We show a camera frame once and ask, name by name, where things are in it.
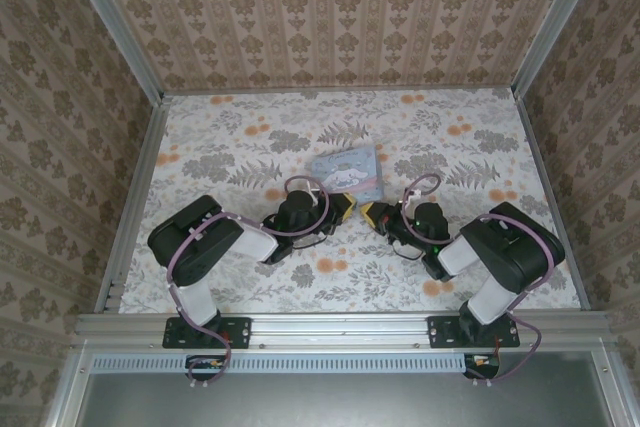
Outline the pastel cartoon pouch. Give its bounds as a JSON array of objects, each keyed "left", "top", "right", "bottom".
[{"left": 310, "top": 142, "right": 385, "bottom": 201}]

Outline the silver metal strip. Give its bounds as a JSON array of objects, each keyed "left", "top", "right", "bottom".
[{"left": 44, "top": 0, "right": 640, "bottom": 427}]

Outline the grey metal sheet panel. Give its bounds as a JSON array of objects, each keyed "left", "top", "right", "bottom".
[{"left": 47, "top": 339, "right": 624, "bottom": 427}]

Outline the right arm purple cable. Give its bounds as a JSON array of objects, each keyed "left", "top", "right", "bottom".
[{"left": 402, "top": 174, "right": 557, "bottom": 389}]

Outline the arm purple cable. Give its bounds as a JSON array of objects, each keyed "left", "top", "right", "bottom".
[
  {"left": 167, "top": 175, "right": 332, "bottom": 389},
  {"left": 402, "top": 174, "right": 557, "bottom": 389}
]

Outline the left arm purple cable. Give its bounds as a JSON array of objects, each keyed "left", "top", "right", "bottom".
[{"left": 167, "top": 175, "right": 332, "bottom": 389}]

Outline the white slotted cable duct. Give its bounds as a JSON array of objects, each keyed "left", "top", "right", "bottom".
[{"left": 92, "top": 352, "right": 494, "bottom": 374}]

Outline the right arm cable connector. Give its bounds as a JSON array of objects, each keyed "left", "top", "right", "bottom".
[{"left": 463, "top": 352, "right": 501, "bottom": 379}]

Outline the arm cable connector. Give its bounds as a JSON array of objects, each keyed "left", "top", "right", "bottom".
[
  {"left": 185, "top": 354, "right": 226, "bottom": 380},
  {"left": 463, "top": 352, "right": 501, "bottom": 379}
]

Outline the left arm cable connector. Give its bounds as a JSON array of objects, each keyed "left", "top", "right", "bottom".
[{"left": 185, "top": 354, "right": 226, "bottom": 380}]

